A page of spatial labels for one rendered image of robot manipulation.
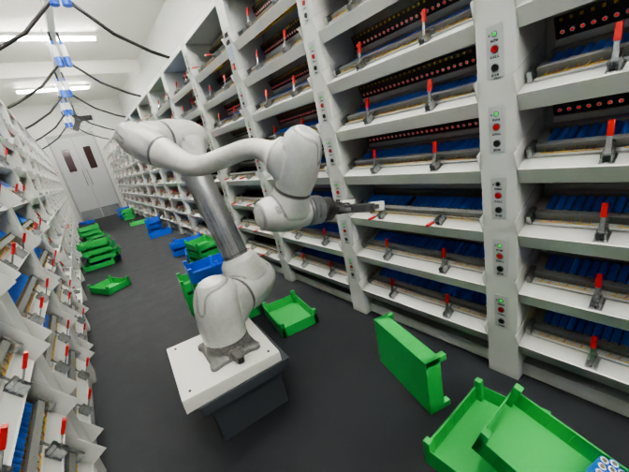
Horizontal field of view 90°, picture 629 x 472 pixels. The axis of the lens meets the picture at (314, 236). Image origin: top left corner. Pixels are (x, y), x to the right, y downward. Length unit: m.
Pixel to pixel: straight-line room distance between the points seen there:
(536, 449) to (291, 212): 0.86
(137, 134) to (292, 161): 0.55
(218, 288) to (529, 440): 0.96
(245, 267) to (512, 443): 0.95
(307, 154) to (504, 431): 0.87
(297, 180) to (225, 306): 0.51
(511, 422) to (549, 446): 0.09
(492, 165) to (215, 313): 0.95
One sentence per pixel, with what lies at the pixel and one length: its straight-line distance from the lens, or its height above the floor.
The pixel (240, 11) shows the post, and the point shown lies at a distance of 2.17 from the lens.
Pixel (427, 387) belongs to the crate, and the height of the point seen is 0.11.
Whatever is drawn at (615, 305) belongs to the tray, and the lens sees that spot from 1.13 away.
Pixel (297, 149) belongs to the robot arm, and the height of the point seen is 0.89.
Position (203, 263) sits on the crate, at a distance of 1.94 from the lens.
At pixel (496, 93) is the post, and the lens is 1.03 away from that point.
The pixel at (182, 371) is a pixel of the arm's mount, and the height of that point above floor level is 0.25.
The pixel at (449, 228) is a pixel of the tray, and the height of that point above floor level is 0.52.
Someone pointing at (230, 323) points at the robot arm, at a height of 0.38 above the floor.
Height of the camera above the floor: 0.91
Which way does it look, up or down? 17 degrees down
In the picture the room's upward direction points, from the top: 12 degrees counter-clockwise
